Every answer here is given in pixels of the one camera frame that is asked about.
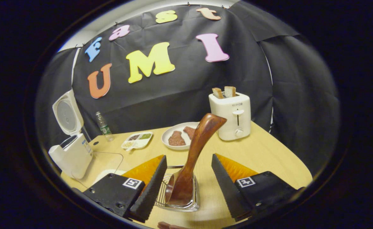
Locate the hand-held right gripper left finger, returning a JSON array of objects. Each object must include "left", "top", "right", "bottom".
[{"left": 82, "top": 155, "right": 168, "bottom": 223}]

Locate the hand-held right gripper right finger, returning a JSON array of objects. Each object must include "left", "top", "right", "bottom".
[{"left": 211, "top": 153, "right": 298, "bottom": 222}]

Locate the metal wire chopstick holder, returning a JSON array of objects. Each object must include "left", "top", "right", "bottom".
[{"left": 155, "top": 165, "right": 201, "bottom": 212}]

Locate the brown wooden spoon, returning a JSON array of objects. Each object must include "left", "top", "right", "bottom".
[{"left": 165, "top": 113, "right": 227, "bottom": 205}]

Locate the white rice cooker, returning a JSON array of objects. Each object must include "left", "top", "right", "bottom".
[{"left": 48, "top": 89, "right": 94, "bottom": 179}]

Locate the white divided grain dish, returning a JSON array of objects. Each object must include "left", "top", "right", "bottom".
[{"left": 121, "top": 131, "right": 153, "bottom": 150}]

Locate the brown meat piece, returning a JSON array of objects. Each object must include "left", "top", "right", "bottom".
[
  {"left": 183, "top": 126, "right": 196, "bottom": 140},
  {"left": 168, "top": 130, "right": 186, "bottom": 146}
]

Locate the white round plate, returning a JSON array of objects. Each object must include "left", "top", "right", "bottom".
[{"left": 161, "top": 122, "right": 200, "bottom": 150}]

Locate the white toaster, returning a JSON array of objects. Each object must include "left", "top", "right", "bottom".
[{"left": 208, "top": 92, "right": 251, "bottom": 141}]

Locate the clear plastic water bottle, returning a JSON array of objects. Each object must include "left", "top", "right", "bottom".
[{"left": 95, "top": 111, "right": 114, "bottom": 142}]

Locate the black backdrop cloth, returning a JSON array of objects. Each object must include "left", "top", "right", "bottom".
[{"left": 36, "top": 0, "right": 341, "bottom": 178}]

